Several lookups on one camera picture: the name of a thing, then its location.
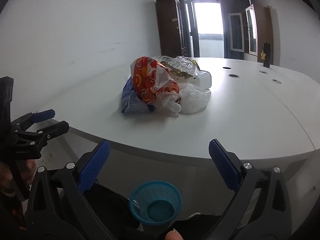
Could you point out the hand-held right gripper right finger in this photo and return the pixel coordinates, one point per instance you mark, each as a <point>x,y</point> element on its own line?
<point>225,166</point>

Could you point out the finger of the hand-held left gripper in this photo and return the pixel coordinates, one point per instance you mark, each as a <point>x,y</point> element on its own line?
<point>57,127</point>
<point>43,115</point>

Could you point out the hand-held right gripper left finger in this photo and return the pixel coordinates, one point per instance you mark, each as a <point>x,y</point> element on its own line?
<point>93,165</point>

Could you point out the blue plastic mesh basket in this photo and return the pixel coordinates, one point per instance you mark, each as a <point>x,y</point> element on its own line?
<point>140,197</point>

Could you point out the blue and white snack bag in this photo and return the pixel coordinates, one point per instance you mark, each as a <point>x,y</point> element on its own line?
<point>130,100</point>

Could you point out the clear plastic bag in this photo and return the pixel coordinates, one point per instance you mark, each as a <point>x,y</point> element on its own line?
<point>192,97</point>

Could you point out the person's left forearm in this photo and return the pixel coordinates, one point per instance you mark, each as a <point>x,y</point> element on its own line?
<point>12,212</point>

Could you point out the person's left hand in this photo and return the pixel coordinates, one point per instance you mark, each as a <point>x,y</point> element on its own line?
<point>30,170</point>

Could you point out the person's right hand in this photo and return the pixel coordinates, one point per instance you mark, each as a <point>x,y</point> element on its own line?
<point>173,235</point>

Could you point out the white plastic container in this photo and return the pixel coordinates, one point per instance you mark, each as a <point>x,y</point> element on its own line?
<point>202,80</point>

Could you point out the orange printed plastic bag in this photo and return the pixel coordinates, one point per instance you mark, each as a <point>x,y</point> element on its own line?
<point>145,80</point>

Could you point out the clear printed wrapper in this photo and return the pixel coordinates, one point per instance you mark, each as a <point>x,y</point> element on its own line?
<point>182,65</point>

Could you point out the black bottle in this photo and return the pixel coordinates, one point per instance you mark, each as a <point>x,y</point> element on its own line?
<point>266,61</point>

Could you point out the yellow star charm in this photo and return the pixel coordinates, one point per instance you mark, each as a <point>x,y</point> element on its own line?
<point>263,54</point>

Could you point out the wooden cabinet with glass doors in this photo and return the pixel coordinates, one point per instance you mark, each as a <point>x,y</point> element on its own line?
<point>263,25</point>

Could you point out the dark wooden cabinet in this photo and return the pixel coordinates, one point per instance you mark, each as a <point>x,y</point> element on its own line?
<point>167,30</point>

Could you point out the glass balcony door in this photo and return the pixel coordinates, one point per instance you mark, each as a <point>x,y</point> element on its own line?
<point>207,17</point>

